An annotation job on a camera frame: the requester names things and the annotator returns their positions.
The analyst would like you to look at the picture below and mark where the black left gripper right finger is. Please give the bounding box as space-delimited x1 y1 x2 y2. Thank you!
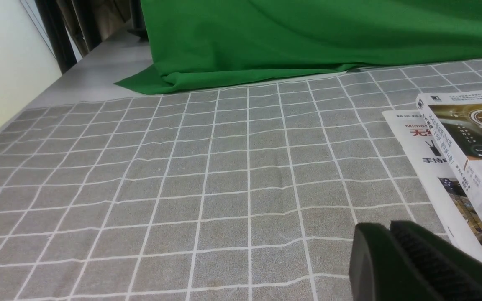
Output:
390 221 482 301

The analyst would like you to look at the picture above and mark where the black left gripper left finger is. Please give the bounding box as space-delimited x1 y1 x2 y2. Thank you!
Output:
349 223 443 301

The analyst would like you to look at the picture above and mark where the grey checked tablecloth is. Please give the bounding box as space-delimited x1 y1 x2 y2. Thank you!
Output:
0 60 482 301

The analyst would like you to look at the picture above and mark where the self-driving book top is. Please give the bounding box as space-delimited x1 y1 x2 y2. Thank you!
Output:
416 91 482 221

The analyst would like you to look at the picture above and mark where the bottom white magazine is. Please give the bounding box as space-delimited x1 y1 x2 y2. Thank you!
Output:
382 110 482 262

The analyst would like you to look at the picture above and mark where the green backdrop cloth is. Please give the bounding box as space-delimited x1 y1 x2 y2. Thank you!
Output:
117 0 482 95

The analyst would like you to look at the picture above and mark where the dark curtain in corner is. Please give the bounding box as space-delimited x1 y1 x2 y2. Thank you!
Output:
34 0 147 74

